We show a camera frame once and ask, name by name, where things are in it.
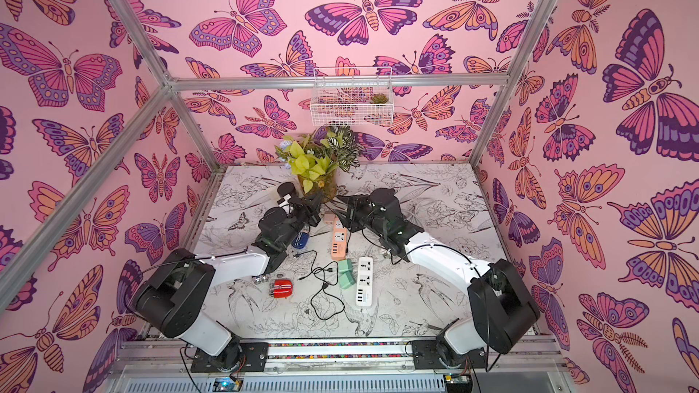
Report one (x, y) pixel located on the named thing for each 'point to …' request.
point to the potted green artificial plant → (316, 157)
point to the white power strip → (364, 281)
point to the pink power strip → (339, 240)
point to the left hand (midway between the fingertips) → (327, 187)
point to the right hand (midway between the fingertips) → (335, 196)
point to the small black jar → (286, 188)
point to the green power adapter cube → (346, 275)
